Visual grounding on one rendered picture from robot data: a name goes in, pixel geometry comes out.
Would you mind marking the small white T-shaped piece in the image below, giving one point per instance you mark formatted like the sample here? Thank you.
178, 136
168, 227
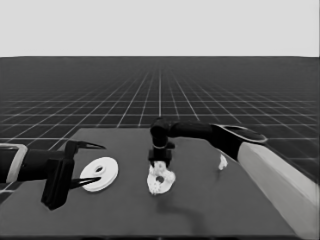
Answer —
222, 162

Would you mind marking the large thick white disc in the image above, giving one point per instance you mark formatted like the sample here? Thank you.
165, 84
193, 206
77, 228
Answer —
110, 168

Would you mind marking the white round carrier with pins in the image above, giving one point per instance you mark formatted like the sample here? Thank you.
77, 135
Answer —
166, 187

